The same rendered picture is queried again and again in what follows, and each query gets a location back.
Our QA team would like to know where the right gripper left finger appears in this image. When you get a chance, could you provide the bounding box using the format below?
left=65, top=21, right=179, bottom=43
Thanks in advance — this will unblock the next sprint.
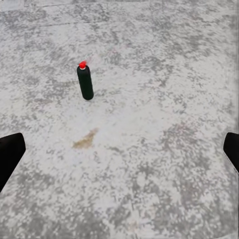
left=0, top=132, right=26, bottom=192

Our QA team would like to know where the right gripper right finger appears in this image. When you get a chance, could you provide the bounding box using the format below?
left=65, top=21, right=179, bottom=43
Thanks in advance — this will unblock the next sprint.
left=223, top=132, right=239, bottom=173

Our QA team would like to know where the insectifuge atomizer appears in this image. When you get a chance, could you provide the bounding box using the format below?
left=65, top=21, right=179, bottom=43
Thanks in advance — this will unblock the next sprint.
left=77, top=62, right=94, bottom=100

